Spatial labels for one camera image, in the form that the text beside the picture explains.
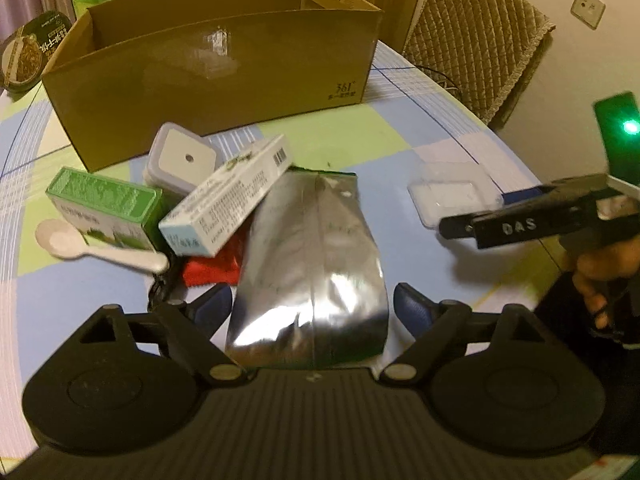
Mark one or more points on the white wall socket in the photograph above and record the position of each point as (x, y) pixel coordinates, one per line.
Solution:
(589, 7)

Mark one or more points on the checkered tablecloth desktop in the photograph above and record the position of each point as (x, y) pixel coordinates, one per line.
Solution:
(450, 130)

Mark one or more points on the white and blue long box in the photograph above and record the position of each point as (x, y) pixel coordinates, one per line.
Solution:
(225, 200)

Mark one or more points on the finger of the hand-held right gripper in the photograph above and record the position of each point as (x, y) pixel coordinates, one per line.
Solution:
(555, 190)
(515, 227)

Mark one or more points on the person's right hand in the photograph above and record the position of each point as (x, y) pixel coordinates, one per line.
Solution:
(597, 272)

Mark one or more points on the red packet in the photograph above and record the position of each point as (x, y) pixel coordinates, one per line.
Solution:
(215, 267)

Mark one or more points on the brown cardboard box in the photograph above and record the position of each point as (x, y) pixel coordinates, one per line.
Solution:
(225, 85)

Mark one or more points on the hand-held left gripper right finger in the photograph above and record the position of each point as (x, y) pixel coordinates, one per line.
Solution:
(406, 305)

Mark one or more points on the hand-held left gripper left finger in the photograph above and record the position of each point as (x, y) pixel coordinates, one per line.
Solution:
(216, 301)

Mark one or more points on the white square lidded container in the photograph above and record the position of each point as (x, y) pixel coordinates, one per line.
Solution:
(182, 155)

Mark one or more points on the green and white box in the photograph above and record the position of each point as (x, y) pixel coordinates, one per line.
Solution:
(105, 205)

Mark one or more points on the white plastic spoon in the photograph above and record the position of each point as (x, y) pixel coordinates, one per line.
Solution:
(65, 242)

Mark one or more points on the clear plastic lid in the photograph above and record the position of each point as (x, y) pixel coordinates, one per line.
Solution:
(447, 197)

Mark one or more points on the quilted beige chair cushion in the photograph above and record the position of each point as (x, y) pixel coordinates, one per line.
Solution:
(475, 45)

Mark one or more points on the instant noodle bowl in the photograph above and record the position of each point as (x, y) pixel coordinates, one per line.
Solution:
(30, 55)

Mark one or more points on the silver foil bag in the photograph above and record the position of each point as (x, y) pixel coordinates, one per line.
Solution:
(310, 270)

